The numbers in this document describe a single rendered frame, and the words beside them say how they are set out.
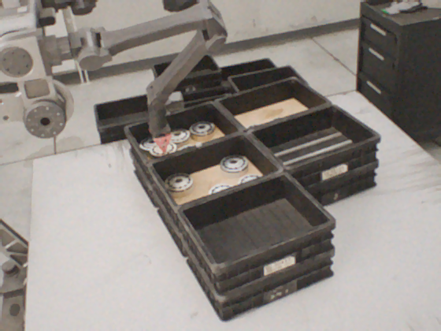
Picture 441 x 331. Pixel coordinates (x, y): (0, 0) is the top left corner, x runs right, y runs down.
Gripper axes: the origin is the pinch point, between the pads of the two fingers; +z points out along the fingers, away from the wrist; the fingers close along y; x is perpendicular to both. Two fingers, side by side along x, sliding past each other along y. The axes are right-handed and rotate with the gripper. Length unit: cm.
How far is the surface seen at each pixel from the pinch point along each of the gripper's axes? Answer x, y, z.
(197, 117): -19.7, 22.1, 3.2
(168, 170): 0.6, -10.5, 4.4
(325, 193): -51, -32, 16
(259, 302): -12, -66, 21
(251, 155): -30.9, -12.8, 5.2
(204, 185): -10.2, -18.4, 9.1
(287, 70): -98, 107, 31
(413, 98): -156, 64, 45
